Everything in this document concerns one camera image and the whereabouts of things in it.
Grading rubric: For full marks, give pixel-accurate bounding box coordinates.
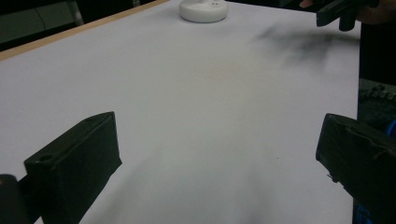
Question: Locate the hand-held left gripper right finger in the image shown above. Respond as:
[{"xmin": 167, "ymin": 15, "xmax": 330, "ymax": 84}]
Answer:
[{"xmin": 315, "ymin": 113, "xmax": 396, "ymax": 224}]

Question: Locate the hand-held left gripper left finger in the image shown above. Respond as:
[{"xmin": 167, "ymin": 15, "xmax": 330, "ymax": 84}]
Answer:
[{"xmin": 23, "ymin": 111, "xmax": 123, "ymax": 224}]

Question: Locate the white round lamp base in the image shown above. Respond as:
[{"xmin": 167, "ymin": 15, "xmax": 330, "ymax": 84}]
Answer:
[{"xmin": 178, "ymin": 0, "xmax": 230, "ymax": 24}]

